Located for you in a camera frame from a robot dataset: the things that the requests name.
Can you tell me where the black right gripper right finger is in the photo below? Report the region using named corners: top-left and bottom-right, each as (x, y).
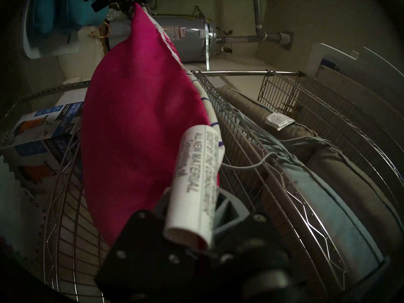
top-left (202, 188), bottom-right (291, 303)

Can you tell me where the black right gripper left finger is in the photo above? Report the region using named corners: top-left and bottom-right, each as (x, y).
top-left (95, 210), bottom-right (205, 303)

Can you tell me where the pink splash print cushion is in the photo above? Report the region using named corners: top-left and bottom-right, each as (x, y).
top-left (80, 3), bottom-right (226, 253)

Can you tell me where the teal tufted seat cushion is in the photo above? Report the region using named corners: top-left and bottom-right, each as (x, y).
top-left (32, 0), bottom-right (102, 33)

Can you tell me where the pale blue bench cushion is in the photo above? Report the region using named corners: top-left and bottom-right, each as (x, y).
top-left (221, 110), bottom-right (387, 276)

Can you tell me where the brown bench cushion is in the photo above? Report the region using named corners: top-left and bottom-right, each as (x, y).
top-left (216, 85), bottom-right (404, 252)

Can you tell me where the grey water heater tank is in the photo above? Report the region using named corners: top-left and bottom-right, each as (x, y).
top-left (106, 15), bottom-right (217, 63)

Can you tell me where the grey vent pipe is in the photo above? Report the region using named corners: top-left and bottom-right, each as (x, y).
top-left (218, 0), bottom-right (291, 51)

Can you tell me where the utility pump cardboard box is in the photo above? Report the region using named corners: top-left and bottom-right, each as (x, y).
top-left (0, 96), bottom-right (86, 192)

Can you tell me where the white flat panel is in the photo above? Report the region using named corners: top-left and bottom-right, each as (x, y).
top-left (308, 42), bottom-right (404, 123)

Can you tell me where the metal heater strap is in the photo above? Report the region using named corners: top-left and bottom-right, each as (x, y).
top-left (203, 18), bottom-right (211, 71)

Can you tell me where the chrome wire shelving rack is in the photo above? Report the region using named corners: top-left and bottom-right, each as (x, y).
top-left (0, 69), bottom-right (404, 303)

